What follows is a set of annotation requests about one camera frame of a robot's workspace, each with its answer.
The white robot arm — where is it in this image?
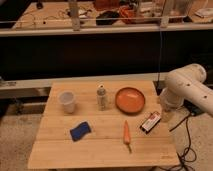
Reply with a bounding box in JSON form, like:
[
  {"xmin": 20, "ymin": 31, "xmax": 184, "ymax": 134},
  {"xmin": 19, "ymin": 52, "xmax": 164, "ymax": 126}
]
[{"xmin": 159, "ymin": 63, "xmax": 213, "ymax": 118}]

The orange plate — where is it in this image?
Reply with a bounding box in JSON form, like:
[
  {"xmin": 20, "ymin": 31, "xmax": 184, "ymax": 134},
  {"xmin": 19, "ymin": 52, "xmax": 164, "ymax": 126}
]
[{"xmin": 115, "ymin": 87, "xmax": 145, "ymax": 114}]

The translucent plastic cup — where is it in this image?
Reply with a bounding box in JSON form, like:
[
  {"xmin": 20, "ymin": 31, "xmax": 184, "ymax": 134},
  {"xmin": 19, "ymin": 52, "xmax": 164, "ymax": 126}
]
[{"xmin": 58, "ymin": 91, "xmax": 75, "ymax": 113}]

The orange carrot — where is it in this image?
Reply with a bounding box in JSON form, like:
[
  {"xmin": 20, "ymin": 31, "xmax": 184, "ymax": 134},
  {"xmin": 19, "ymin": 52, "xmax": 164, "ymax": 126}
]
[{"xmin": 123, "ymin": 121, "xmax": 132, "ymax": 153}]

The blue sponge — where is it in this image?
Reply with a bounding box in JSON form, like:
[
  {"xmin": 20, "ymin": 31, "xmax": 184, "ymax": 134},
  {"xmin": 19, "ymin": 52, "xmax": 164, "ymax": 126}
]
[{"xmin": 70, "ymin": 122, "xmax": 91, "ymax": 141}]

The black red white box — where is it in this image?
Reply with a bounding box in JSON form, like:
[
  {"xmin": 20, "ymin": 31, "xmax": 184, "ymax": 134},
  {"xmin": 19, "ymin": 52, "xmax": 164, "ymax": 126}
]
[{"xmin": 140, "ymin": 111, "xmax": 161, "ymax": 134}]

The black object on shelf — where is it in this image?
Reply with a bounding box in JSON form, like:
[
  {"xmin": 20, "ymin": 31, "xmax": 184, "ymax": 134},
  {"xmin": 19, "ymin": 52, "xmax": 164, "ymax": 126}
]
[{"xmin": 96, "ymin": 11, "xmax": 119, "ymax": 25}]

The orange object on shelf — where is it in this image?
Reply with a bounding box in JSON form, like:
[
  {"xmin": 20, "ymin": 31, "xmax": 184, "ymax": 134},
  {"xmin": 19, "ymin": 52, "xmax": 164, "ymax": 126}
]
[{"xmin": 119, "ymin": 6, "xmax": 135, "ymax": 24}]

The black floor cable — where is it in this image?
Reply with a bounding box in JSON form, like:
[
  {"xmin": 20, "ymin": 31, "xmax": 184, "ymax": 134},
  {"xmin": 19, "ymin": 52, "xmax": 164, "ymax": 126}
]
[{"xmin": 168, "ymin": 112, "xmax": 198, "ymax": 171}]

